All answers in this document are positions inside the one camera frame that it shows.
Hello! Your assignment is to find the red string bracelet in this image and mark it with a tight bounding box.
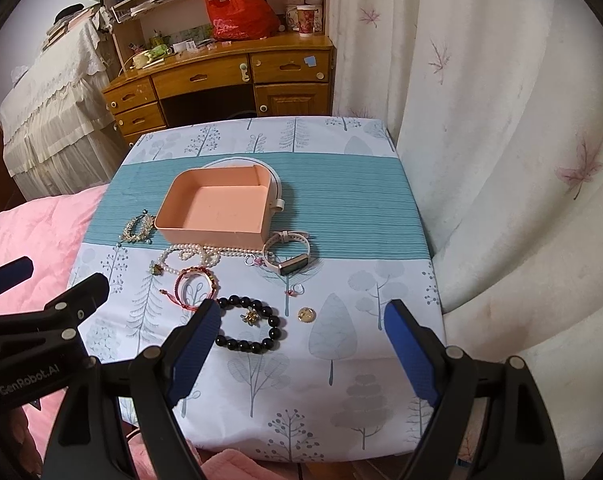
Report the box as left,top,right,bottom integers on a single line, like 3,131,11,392
158,265,222,312

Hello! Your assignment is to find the green flower brooch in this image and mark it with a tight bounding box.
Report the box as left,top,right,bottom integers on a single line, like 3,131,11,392
150,262,164,276

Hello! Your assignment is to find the black bead bracelet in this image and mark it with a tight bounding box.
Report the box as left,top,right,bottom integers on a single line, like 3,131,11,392
215,294,283,356

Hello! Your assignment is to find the crystal pearl bracelet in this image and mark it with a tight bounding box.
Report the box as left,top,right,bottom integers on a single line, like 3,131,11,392
118,209,158,246

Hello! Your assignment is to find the long white pearl necklace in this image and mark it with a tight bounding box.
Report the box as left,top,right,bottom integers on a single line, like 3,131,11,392
148,242,278,276

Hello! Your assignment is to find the pink strap smart watch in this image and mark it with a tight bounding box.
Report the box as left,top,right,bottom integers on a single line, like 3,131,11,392
262,230,311,276

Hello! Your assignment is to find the pink jewelry tray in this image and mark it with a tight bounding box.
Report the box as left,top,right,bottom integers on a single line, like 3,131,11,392
155,164,285,250

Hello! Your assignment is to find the person's hand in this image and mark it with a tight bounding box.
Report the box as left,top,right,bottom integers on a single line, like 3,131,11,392
9,408,42,479

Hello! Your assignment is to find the pink quilt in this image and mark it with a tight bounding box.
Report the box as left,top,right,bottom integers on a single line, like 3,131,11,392
0,184,285,479

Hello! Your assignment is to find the cream lace covered furniture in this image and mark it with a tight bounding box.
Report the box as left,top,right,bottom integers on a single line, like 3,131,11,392
0,6,126,200

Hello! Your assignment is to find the tree print tablecloth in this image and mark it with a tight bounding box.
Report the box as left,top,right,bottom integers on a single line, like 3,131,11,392
70,117,443,463

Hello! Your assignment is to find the wooden desk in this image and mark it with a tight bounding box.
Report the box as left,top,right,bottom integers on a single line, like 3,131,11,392
103,0,335,145

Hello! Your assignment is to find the white leaf print curtain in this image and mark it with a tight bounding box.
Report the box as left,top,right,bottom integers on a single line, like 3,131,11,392
326,0,603,479

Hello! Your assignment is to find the red plastic bag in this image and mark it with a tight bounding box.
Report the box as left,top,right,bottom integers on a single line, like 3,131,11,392
204,0,281,41

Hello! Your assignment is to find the red paper cup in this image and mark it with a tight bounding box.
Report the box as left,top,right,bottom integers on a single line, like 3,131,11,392
296,4,317,38

